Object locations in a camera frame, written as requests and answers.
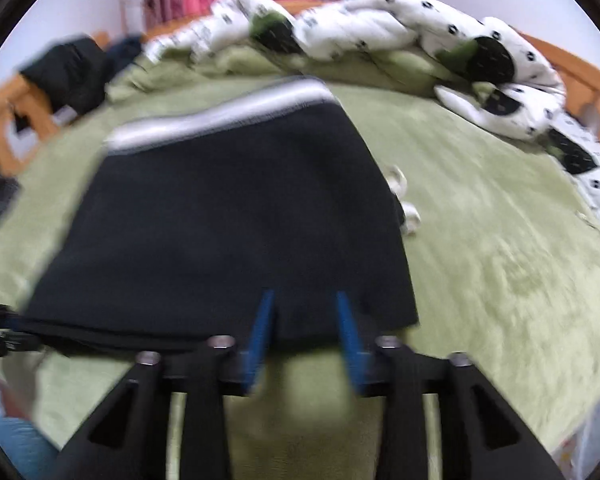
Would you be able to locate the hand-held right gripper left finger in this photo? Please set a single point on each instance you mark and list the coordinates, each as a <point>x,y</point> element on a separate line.
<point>260,345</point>

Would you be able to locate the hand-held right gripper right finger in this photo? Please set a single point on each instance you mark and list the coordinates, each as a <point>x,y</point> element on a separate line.
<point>351,345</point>

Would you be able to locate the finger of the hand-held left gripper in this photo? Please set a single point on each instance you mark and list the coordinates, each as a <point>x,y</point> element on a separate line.
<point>7,342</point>

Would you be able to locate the black pants white striped waistband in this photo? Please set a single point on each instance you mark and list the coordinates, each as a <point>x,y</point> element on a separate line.
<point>230,225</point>

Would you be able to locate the person's leg in blue jeans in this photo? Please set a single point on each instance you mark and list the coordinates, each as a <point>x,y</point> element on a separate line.
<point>15,442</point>

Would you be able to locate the green fleece bed blanket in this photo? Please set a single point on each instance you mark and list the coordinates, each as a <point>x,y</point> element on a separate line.
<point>490,240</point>

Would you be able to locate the black jacket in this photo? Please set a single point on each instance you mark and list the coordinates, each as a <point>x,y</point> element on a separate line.
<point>65,77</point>

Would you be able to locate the navy blue garment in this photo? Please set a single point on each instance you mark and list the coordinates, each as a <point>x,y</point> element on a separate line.
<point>125,49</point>

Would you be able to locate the white printed quilt green lining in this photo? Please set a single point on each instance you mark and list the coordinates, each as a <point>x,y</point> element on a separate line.
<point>390,25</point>

